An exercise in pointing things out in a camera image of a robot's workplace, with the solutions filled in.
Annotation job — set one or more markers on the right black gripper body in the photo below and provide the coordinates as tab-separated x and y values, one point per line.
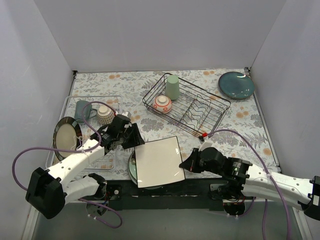
194	161

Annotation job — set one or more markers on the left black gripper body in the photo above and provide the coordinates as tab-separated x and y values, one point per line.
133	136

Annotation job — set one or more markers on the white square plate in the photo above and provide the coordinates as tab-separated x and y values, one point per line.
158	163

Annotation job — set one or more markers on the orange patterned bowl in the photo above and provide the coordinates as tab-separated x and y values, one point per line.
163	104

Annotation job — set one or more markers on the black wire dish rack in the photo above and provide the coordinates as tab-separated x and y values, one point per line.
196	111

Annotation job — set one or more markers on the green cup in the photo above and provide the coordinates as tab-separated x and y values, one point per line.
172	87

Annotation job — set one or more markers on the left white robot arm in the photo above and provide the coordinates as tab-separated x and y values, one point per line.
49	190

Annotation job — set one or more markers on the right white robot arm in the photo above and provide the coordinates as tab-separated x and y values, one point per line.
245	179

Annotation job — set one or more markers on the brown patterned bowl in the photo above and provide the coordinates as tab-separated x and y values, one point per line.
105	115

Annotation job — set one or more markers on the green round plate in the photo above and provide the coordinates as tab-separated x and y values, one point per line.
133	173

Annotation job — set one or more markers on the grey blue mug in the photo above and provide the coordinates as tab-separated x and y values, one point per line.
84	110

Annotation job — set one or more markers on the black rimmed round plate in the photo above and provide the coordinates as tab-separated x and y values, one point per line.
67	134

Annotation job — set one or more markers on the floral table mat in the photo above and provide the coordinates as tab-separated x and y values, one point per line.
241	133

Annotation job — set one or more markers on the teal round plate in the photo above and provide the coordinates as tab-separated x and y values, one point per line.
236	85

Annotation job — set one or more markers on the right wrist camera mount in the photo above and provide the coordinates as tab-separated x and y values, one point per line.
205	142

